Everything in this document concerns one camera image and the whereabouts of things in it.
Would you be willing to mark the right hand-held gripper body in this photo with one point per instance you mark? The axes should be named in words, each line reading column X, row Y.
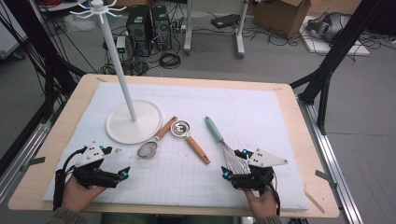
column 267, row 158

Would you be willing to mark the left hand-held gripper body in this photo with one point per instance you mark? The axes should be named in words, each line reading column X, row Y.
column 90, row 155

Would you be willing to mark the white utensil rack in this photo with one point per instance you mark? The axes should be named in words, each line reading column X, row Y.
column 137, row 127

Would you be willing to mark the person's left hand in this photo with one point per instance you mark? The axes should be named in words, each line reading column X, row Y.
column 77, row 196

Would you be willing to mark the person's right hand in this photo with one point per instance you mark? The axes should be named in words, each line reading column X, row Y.
column 264, row 205

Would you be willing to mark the white foam mat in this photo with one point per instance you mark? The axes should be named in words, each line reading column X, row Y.
column 186, row 183

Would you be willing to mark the small white power box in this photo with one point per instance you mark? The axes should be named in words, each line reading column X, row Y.
column 120, row 44

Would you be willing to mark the white stand leg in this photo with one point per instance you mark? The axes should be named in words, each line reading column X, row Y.
column 188, row 31
column 240, row 34

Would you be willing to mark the black computer tower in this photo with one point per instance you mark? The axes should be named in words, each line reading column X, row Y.
column 162, row 28
column 138, row 31

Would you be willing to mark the white floor board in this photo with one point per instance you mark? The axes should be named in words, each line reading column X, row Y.
column 330, row 47

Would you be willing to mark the black flat device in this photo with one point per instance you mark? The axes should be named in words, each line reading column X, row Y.
column 224, row 21

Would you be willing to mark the cardboard box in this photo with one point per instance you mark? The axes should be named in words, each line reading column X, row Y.
column 280, row 17

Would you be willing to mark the grey headset device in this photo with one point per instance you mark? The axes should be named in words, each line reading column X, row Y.
column 330, row 26

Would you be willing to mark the round white table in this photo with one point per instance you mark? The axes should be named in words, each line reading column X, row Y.
column 62, row 6

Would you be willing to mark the metal table bracket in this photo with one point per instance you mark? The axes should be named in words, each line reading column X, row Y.
column 34, row 161
column 325, row 177

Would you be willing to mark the aluminium rail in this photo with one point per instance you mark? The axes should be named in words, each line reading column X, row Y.
column 12, row 177
column 327, row 149

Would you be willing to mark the black metal frame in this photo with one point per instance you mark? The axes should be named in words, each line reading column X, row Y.
column 342, row 40
column 35, row 31

